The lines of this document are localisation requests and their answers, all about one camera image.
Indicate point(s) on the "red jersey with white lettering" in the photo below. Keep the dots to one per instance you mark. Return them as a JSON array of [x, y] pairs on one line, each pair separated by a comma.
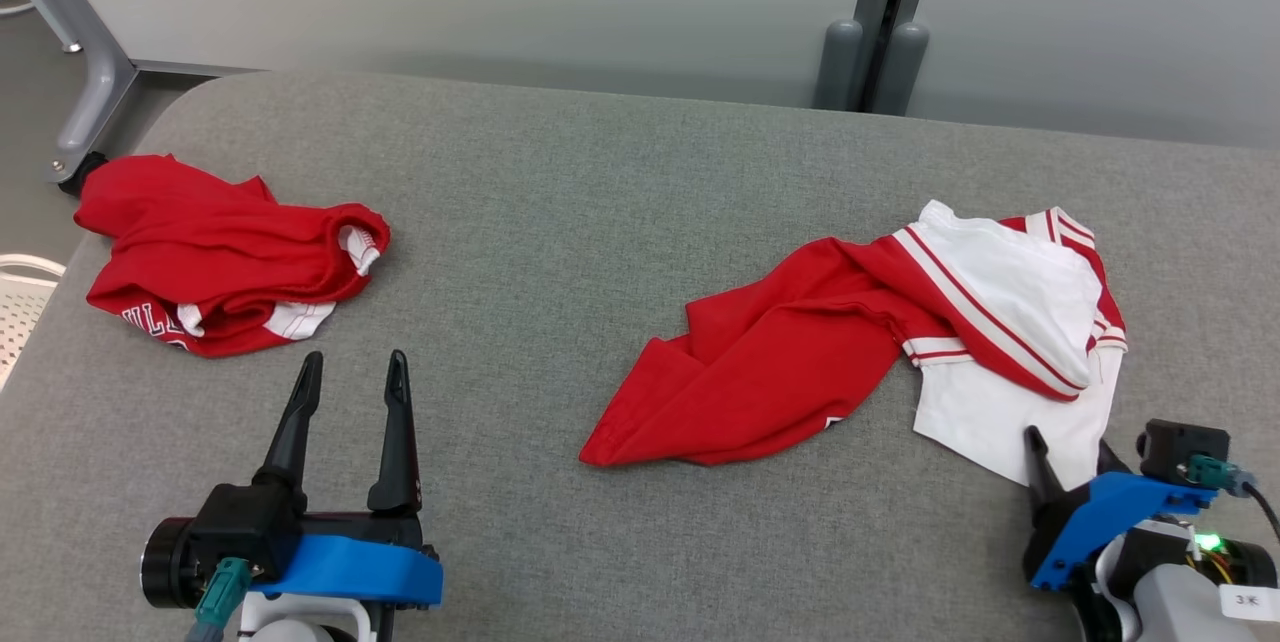
[[200, 242]]

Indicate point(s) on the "grey partition post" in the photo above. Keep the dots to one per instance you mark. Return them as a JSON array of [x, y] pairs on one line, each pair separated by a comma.
[[843, 62]]

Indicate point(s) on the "grey metal stand leg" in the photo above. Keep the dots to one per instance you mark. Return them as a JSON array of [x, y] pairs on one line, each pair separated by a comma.
[[95, 92]]

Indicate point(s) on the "red and white jersey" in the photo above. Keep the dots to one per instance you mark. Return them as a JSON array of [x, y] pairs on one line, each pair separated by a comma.
[[780, 362]]

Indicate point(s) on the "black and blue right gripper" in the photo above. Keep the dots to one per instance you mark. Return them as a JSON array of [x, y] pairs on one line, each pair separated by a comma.
[[1100, 512]]

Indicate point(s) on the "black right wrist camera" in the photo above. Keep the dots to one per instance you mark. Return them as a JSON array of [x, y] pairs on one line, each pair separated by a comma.
[[1170, 447]]

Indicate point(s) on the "white perforated laundry basket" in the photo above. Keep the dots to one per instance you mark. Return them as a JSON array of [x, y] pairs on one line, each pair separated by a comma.
[[20, 312]]

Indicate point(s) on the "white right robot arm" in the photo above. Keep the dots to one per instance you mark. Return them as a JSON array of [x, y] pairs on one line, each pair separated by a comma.
[[1170, 602]]

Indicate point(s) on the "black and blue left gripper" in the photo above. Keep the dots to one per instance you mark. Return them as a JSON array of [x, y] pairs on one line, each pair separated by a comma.
[[360, 567]]

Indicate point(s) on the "black caster wheel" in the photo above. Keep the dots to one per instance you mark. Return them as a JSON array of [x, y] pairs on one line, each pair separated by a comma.
[[72, 180]]

